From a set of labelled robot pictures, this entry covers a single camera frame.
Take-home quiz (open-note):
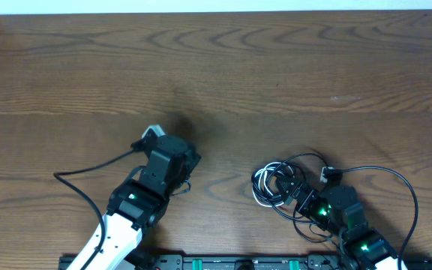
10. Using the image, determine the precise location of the black usb cable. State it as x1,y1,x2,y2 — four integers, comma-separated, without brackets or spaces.
250,152,337,244

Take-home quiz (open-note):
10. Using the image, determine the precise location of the white usb cable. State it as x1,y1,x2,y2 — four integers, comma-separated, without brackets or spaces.
252,161,296,208

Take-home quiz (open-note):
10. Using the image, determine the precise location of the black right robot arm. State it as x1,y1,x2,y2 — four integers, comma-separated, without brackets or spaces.
275,176,406,269

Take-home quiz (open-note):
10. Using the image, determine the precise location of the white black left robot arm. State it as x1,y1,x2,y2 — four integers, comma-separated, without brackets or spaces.
53,124,201,269

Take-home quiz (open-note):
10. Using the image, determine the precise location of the black left camera cable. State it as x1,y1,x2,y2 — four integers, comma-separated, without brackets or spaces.
52,140,149,270

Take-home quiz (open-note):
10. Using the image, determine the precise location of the black camera cable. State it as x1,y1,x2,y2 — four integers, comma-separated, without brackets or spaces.
52,140,149,270
328,166,419,270

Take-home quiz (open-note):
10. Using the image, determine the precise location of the black right camera cable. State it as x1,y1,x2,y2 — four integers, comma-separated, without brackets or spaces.
328,166,419,270

